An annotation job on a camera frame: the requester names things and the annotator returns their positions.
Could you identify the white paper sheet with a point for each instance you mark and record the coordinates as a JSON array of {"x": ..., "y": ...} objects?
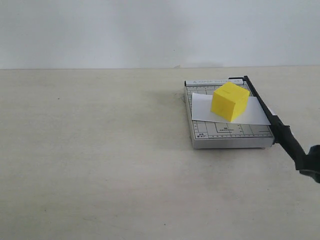
[{"x": 201, "y": 111}]

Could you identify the grey paper cutter base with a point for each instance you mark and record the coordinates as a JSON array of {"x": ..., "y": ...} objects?
[{"x": 218, "y": 134}]

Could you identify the yellow foam cube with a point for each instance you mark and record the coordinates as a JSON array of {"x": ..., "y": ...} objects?
[{"x": 229, "y": 101}]

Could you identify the black cutter blade lever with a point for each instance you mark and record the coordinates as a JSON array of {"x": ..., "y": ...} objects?
[{"x": 281, "y": 132}]

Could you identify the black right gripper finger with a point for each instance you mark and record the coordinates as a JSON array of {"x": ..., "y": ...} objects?
[{"x": 311, "y": 164}]

